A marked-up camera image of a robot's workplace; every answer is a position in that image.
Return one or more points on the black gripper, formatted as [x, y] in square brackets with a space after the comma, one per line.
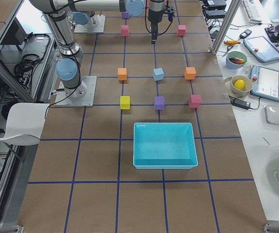
[154, 12]

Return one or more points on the light blue foam block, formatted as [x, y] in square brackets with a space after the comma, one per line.
[158, 74]

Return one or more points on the orange block near arm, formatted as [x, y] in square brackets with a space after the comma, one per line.
[122, 74]

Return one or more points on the pink block far left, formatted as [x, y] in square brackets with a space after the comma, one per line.
[181, 30]

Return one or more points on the pink block base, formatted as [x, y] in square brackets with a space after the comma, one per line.
[124, 30]

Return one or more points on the purple block far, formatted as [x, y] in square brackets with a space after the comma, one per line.
[125, 15]

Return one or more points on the orange block far side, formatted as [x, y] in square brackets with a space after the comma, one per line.
[190, 73]

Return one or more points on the purple foam block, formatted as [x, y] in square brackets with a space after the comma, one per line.
[159, 103]

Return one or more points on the scissors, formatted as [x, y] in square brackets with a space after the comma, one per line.
[229, 47]

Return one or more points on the yellow foam block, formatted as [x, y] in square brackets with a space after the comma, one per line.
[125, 102]

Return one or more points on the pink block near tray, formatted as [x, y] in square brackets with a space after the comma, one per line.
[195, 101]

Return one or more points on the green bowl with fruit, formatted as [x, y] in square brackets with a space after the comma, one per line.
[235, 60]

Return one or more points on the white keyboard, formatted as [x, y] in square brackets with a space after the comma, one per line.
[251, 11]

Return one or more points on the yellow lemon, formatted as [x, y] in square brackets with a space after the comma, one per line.
[239, 84]

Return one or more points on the beige bowl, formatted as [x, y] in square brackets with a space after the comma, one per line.
[245, 91]

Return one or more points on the teach pendant far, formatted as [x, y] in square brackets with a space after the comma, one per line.
[262, 49]

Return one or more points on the teach pendant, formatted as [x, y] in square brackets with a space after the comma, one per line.
[265, 82]
[262, 49]

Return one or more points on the cyan plastic tray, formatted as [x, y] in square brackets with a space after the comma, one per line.
[168, 145]

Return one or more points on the black power adapter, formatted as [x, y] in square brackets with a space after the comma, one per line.
[241, 104]

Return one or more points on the teach pendant near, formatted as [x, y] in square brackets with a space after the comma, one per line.
[265, 82]

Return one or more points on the white chair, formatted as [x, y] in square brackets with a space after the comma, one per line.
[25, 124]

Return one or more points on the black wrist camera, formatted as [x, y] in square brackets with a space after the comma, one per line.
[170, 12]

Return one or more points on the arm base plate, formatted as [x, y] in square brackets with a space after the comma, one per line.
[83, 96]
[98, 29]

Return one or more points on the yellow handled tool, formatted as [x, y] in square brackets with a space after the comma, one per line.
[231, 42]

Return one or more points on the aluminium frame post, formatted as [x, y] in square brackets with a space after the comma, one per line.
[232, 9]

